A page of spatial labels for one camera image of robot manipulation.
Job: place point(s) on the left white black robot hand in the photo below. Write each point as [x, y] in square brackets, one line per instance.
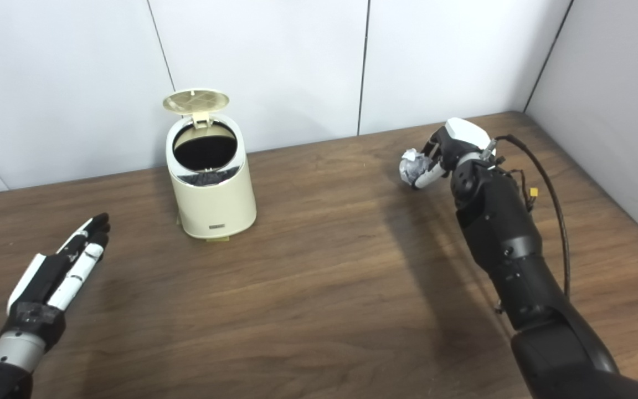
[47, 288]

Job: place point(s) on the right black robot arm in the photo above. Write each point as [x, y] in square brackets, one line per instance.
[507, 244]

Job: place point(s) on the white paper ball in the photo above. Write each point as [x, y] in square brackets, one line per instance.
[413, 165]

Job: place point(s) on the beige tape strip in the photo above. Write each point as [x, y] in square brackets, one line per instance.
[217, 239]

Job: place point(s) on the round cream bin lid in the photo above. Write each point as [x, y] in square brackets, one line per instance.
[196, 101]

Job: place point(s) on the cream-colored bin body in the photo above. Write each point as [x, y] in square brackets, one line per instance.
[214, 205]

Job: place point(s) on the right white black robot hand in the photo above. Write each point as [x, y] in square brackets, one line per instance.
[460, 141]

